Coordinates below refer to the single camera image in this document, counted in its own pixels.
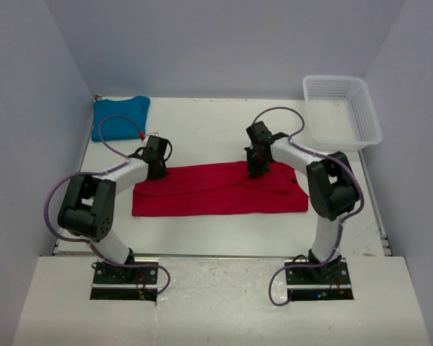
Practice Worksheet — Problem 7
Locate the red t shirt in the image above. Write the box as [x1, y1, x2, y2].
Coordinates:
[131, 161, 309, 217]

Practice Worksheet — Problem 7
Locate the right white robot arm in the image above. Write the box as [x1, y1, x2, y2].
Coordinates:
[245, 121, 364, 283]

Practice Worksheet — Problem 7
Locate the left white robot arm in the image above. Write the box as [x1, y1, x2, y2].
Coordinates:
[58, 136, 172, 283]

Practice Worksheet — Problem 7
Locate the folded blue t shirt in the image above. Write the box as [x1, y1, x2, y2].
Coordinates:
[91, 96, 151, 142]

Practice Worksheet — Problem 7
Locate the white plastic basket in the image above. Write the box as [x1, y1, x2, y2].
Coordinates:
[302, 75, 382, 151]

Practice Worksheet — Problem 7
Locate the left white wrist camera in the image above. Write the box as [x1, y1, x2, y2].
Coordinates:
[145, 132, 159, 139]

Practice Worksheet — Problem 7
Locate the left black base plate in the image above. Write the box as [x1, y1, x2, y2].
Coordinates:
[89, 262, 158, 302]

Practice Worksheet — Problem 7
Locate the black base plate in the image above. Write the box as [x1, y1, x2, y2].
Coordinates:
[89, 262, 158, 302]
[285, 257, 354, 302]

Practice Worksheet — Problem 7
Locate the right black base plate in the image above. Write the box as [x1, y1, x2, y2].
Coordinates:
[285, 257, 354, 302]

